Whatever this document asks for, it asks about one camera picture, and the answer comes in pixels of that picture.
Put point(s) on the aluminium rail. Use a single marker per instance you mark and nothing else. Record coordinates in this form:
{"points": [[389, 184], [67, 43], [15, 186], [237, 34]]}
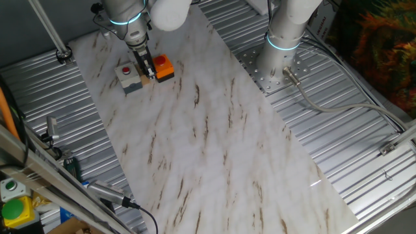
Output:
{"points": [[406, 136]]}

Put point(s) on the small metal corner bracket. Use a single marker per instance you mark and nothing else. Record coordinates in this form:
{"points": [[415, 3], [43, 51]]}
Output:
{"points": [[387, 149]]}

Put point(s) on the green hex key set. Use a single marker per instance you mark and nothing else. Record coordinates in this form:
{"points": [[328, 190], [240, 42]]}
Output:
{"points": [[72, 167]]}

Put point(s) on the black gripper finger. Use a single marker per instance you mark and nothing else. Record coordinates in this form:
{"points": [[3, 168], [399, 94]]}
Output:
{"points": [[151, 70], [142, 68]]}

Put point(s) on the marble pattern mat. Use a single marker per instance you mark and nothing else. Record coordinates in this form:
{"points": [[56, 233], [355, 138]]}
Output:
{"points": [[211, 146]]}

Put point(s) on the white flat object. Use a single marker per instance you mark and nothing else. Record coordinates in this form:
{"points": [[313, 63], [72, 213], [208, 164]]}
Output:
{"points": [[260, 6]]}

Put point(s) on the printed cardboard box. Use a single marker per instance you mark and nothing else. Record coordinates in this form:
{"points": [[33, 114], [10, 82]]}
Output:
{"points": [[321, 22]]}

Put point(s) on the silver ribbed camera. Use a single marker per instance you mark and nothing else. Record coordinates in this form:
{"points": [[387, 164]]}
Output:
{"points": [[104, 191]]}

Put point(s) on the grey box green button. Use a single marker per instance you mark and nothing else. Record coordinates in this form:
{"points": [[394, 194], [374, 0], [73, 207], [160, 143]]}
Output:
{"points": [[19, 191]]}

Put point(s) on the metal pole with base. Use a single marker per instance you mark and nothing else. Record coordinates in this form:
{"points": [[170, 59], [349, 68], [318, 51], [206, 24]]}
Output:
{"points": [[48, 31]]}

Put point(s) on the orange box red mushroom button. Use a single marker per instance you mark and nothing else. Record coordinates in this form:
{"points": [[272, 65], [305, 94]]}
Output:
{"points": [[165, 70]]}

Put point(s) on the grey box small red button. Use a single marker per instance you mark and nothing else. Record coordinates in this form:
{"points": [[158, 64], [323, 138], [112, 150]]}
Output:
{"points": [[130, 84]]}

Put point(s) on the small wooden block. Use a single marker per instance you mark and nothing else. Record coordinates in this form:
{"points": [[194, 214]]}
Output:
{"points": [[144, 81]]}

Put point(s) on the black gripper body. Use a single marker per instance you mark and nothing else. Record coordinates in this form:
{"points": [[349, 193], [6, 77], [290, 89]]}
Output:
{"points": [[141, 53]]}

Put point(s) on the brown cardboard box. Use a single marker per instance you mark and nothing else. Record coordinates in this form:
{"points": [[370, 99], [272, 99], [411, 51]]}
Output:
{"points": [[68, 227]]}

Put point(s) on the white Flexiv robot arm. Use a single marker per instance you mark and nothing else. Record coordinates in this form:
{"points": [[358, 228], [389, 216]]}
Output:
{"points": [[279, 32]]}

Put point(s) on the colourful furry fabric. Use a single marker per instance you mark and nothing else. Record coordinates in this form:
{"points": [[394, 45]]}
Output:
{"points": [[383, 48]]}

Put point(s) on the blue tissue pack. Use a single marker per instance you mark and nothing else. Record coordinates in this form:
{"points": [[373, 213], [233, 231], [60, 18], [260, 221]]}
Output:
{"points": [[66, 215]]}

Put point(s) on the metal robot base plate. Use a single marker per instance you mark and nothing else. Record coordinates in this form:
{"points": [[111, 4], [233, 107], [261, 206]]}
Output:
{"points": [[260, 81]]}

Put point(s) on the orange tube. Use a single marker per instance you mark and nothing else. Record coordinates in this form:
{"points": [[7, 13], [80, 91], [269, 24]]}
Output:
{"points": [[6, 113]]}

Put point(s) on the aluminium frame beam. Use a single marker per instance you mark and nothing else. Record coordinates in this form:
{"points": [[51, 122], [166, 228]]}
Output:
{"points": [[48, 182]]}

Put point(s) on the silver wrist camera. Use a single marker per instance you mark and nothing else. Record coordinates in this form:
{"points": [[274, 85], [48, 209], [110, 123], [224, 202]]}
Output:
{"points": [[105, 33]]}

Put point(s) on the yellow box green button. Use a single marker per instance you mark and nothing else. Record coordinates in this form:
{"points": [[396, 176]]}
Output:
{"points": [[27, 214]]}

